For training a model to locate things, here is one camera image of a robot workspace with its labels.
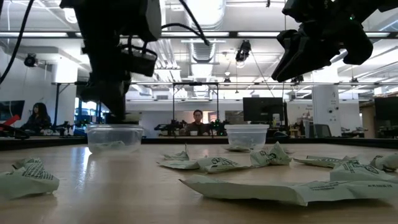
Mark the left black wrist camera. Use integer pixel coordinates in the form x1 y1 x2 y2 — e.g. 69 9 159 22
119 44 159 78

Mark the black rig crossbar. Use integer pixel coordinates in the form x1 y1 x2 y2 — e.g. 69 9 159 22
0 30 398 39

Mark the pale green sauce packet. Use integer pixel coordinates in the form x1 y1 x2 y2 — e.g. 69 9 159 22
293 154 358 169
179 174 312 207
197 156 253 174
157 159 200 170
91 140 127 154
294 179 398 202
223 145 251 154

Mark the white pillar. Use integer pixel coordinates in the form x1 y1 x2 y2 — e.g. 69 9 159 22
312 84 342 138

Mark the round clear plastic container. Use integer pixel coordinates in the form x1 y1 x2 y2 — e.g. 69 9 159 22
224 124 270 152

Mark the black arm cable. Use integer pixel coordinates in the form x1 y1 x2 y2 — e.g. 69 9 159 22
0 0 35 85

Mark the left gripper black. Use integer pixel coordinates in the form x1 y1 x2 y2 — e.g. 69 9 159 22
76 40 132 124

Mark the background black rig frame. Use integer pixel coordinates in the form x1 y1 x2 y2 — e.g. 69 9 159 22
172 82 220 138

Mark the black camera cable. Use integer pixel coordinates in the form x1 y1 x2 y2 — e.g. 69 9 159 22
160 0 211 47

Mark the grey office chair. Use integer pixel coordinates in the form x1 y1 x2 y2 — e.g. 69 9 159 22
313 123 333 138

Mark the black overhead camera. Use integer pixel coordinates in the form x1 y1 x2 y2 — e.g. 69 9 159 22
235 39 252 62

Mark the dark wall screen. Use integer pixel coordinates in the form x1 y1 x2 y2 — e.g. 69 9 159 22
0 100 25 123

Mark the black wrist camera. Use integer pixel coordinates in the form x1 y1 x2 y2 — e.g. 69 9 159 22
281 0 315 30
119 44 159 78

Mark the black computer monitor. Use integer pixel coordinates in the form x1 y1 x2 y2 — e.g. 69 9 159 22
243 97 289 123

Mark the dark cabinet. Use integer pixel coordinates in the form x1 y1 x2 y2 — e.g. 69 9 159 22
374 96 398 139

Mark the red bar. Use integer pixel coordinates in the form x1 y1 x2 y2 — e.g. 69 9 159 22
0 114 21 128

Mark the person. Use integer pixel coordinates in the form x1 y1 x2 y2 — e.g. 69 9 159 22
20 102 53 135
183 109 213 137

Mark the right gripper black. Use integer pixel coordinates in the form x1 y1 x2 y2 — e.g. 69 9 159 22
271 0 353 83

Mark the rectangular clear plastic container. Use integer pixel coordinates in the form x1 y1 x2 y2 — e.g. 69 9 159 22
85 124 144 155

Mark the pale green bold-print packet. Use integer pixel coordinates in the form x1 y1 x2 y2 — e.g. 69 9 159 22
329 159 398 184

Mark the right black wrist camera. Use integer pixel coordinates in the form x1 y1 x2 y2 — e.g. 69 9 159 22
281 0 315 30

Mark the silver ventilation duct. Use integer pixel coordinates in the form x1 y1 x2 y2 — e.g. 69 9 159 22
183 0 227 97

